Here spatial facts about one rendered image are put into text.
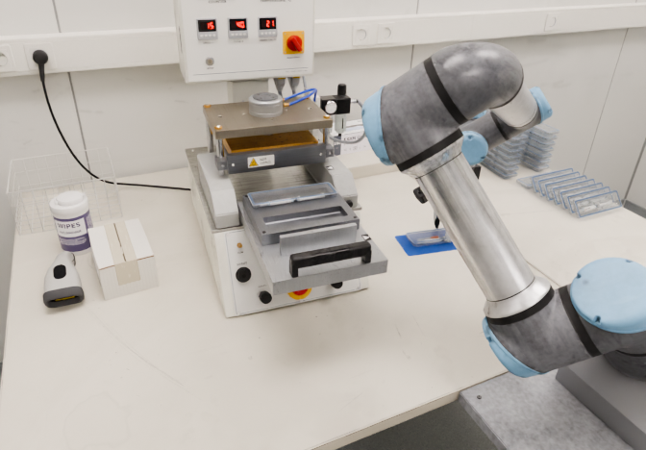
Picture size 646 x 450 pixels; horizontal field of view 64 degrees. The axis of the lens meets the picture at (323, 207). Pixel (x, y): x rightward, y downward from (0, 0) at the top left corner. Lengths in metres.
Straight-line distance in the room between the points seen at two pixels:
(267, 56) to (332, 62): 0.61
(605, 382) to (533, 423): 0.15
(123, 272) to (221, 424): 0.44
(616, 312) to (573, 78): 1.99
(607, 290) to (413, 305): 0.48
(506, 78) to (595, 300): 0.35
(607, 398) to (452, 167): 0.50
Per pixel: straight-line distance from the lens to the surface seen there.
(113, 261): 1.23
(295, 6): 1.34
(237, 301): 1.15
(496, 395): 1.07
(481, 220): 0.84
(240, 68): 1.33
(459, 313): 1.21
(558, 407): 1.09
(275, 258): 0.95
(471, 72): 0.79
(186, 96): 1.78
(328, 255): 0.90
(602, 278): 0.88
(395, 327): 1.15
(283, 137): 1.23
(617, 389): 1.07
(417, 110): 0.79
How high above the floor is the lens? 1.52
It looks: 30 degrees down
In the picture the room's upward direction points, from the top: 2 degrees clockwise
